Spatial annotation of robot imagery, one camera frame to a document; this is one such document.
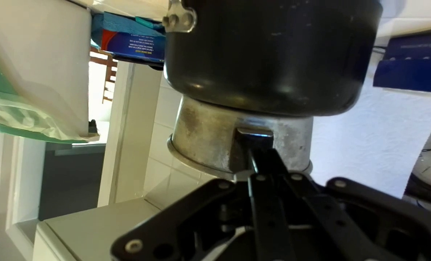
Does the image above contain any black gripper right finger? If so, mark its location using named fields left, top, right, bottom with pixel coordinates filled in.
left=284, top=171, right=431, bottom=261

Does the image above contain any black pot with long handle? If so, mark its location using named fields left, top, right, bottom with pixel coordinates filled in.
left=161, top=0, right=384, bottom=119

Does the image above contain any silver pot with black handle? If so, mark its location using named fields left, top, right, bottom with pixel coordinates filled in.
left=167, top=94, right=316, bottom=204

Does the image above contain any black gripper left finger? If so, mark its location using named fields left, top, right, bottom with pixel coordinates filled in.
left=110, top=172, right=294, bottom=261

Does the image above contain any white paper towel roll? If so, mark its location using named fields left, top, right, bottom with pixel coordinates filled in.
left=310, top=85, right=431, bottom=200

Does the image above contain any blue cardboard box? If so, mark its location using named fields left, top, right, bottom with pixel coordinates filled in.
left=90, top=11, right=168, bottom=64

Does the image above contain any clear container with green lid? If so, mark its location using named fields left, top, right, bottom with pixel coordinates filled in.
left=0, top=0, right=101, bottom=145

